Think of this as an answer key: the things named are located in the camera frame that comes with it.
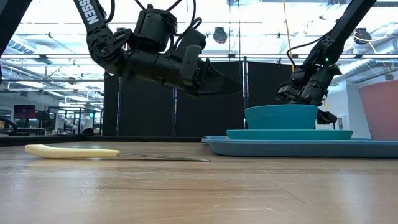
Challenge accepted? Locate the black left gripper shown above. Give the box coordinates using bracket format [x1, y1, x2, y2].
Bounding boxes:
[126, 44, 242, 98]

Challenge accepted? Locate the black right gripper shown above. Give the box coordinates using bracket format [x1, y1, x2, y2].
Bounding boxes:
[294, 63, 343, 124]

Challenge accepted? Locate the teal plate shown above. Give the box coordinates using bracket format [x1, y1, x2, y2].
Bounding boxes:
[225, 129, 354, 141]

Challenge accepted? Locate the blue bowl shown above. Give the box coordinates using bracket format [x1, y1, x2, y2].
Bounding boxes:
[244, 104, 319, 131]

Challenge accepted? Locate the pink cup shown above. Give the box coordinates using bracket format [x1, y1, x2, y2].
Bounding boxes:
[358, 79, 398, 141]

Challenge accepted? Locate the cream-handled knife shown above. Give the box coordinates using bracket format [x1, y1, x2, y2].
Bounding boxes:
[24, 144, 212, 163]

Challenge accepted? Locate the blue plastic tray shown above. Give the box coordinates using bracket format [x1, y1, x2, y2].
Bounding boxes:
[201, 135, 398, 159]

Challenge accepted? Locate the black room divider screen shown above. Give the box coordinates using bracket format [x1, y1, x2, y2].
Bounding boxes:
[102, 60, 315, 138]

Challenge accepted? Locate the monitor with red screen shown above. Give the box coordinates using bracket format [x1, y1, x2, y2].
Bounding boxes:
[13, 104, 37, 120]

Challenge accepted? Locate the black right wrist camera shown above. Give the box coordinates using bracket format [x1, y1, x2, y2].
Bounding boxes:
[275, 83, 300, 103]

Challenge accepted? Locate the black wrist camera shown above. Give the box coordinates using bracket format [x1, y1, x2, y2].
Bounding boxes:
[275, 83, 300, 103]
[176, 27, 207, 47]

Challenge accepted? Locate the black ceiling cable reel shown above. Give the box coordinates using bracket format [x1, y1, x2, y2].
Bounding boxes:
[213, 27, 228, 45]
[353, 27, 373, 46]

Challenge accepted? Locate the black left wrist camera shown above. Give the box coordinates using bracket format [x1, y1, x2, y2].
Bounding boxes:
[176, 27, 207, 47]

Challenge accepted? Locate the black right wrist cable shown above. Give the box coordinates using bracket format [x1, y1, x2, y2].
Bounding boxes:
[285, 33, 329, 69]

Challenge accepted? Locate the yellow hanging cable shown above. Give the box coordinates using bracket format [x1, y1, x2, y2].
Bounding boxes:
[282, 0, 296, 73]

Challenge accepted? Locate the black pole with ring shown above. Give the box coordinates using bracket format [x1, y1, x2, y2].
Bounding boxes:
[116, 74, 123, 135]

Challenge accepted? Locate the black metal table frame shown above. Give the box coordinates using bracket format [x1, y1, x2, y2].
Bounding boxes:
[0, 134, 206, 147]

